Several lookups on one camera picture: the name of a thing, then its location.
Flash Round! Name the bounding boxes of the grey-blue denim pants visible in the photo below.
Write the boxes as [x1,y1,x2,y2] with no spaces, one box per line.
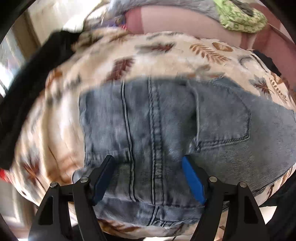
[73,77,295,227]

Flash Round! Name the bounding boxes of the leaf-pattern fleece blanket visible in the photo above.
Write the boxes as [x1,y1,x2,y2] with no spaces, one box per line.
[8,29,295,239]

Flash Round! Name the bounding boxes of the black garment on left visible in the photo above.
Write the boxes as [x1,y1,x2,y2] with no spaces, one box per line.
[1,30,81,170]

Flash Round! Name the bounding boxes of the black cloth on right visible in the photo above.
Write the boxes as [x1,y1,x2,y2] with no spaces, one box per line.
[253,50,281,77]

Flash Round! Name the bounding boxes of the pink sofa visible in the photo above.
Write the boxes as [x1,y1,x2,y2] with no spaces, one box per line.
[125,1,295,84]

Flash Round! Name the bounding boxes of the green patterned folded blanket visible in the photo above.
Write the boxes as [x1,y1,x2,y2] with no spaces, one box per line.
[214,1,267,33]

